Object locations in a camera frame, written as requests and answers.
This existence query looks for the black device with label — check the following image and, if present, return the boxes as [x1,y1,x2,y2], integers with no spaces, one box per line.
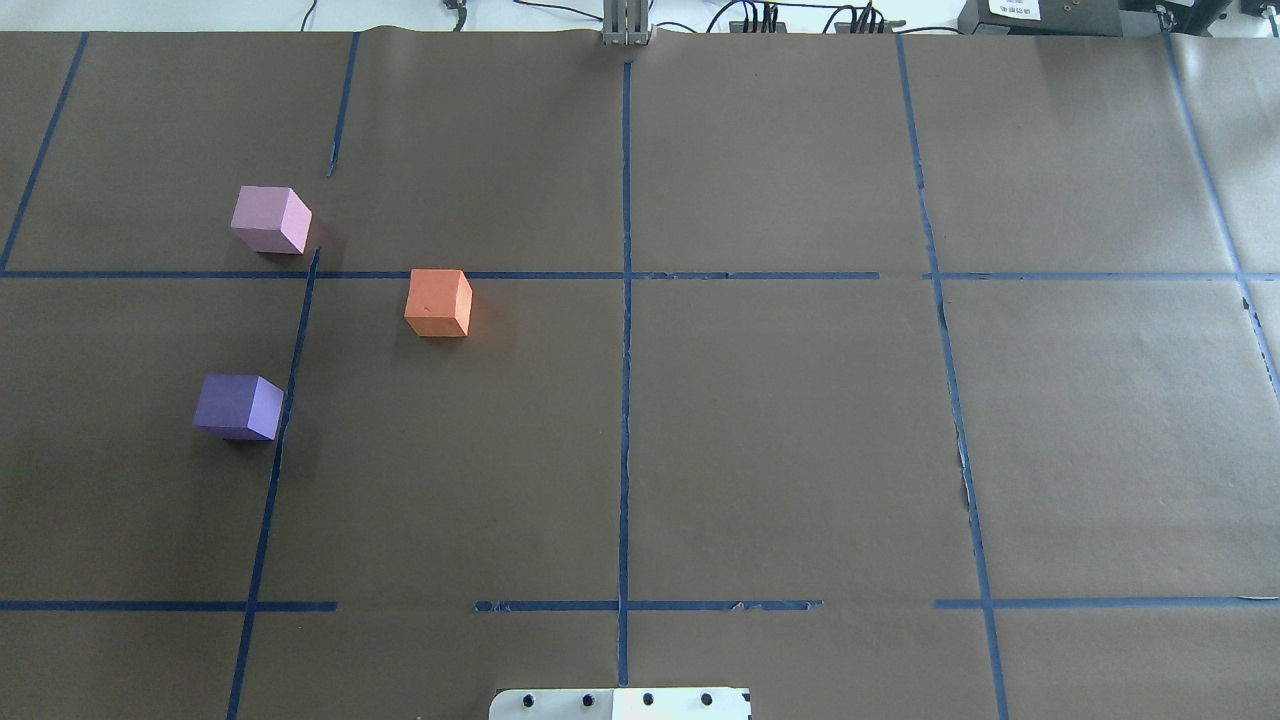
[956,1,1165,37]

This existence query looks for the brown paper table cover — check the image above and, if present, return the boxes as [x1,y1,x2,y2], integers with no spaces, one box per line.
[3,28,1277,719]

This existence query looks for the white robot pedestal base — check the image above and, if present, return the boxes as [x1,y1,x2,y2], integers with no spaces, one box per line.
[488,687,753,719]

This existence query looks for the pink foam cube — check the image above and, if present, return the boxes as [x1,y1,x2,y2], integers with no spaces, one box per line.
[230,184,314,255]

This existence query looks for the grey aluminium frame post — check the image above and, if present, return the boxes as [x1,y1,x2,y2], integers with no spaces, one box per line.
[602,0,652,47]

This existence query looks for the orange foam cube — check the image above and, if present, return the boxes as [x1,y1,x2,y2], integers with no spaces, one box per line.
[403,268,474,338]

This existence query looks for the purple foam cube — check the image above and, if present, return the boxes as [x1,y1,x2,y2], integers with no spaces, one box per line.
[192,374,284,441]

